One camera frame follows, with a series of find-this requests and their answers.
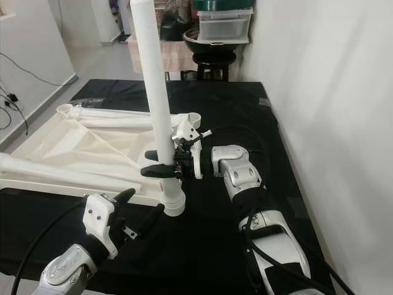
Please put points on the black bowl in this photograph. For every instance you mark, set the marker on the black bowl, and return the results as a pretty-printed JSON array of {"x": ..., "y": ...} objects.
[{"x": 214, "y": 56}]

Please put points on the white plastic table top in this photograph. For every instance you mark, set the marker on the white plastic table top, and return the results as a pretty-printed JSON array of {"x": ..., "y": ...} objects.
[{"x": 98, "y": 147}]

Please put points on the black tablecloth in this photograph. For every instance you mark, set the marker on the black tablecloth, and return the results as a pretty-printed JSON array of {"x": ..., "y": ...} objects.
[{"x": 227, "y": 104}]

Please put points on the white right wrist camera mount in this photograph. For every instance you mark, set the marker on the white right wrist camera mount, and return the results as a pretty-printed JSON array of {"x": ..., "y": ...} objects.
[{"x": 184, "y": 128}]

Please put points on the clear container green lid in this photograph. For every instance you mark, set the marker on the clear container green lid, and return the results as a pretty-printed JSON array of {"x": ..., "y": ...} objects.
[{"x": 224, "y": 27}]

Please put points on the black power adapter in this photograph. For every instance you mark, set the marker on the black power adapter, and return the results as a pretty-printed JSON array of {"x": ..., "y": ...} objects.
[{"x": 12, "y": 97}]

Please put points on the beige tablecloth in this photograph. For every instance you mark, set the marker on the beige tablecloth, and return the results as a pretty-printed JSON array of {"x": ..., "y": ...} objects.
[{"x": 181, "y": 58}]

